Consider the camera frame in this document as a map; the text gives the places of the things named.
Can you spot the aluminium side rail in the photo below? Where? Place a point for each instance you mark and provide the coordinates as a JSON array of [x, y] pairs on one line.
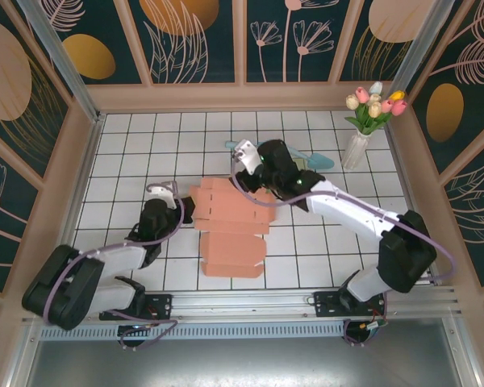
[[88, 165], [413, 201]]

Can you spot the orange cardboard box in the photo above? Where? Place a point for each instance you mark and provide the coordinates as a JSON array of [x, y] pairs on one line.
[[230, 225]]

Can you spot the tulip bouquet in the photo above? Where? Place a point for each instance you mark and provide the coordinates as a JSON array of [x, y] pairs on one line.
[[373, 106]]

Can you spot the white ribbed vase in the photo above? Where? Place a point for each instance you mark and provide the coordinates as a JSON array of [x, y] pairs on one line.
[[355, 151]]

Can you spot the long aluminium mounting rail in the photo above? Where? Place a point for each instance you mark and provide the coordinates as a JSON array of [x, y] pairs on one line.
[[242, 302]]

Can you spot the light blue garden fork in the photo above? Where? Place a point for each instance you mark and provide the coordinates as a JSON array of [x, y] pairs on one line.
[[230, 144]]

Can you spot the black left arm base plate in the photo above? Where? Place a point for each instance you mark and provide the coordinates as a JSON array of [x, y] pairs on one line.
[[161, 306]]

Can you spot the grey metal sheet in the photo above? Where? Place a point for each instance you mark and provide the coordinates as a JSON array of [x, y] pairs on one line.
[[242, 363]]

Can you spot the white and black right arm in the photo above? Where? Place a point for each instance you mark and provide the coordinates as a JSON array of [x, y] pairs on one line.
[[347, 209]]

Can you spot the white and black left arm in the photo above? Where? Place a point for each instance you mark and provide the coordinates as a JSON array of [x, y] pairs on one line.
[[117, 258]]

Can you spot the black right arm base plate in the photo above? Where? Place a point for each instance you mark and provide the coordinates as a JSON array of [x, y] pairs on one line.
[[326, 304]]

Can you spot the aluminium corner post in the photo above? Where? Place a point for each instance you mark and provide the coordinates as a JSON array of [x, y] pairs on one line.
[[421, 44], [64, 64]]

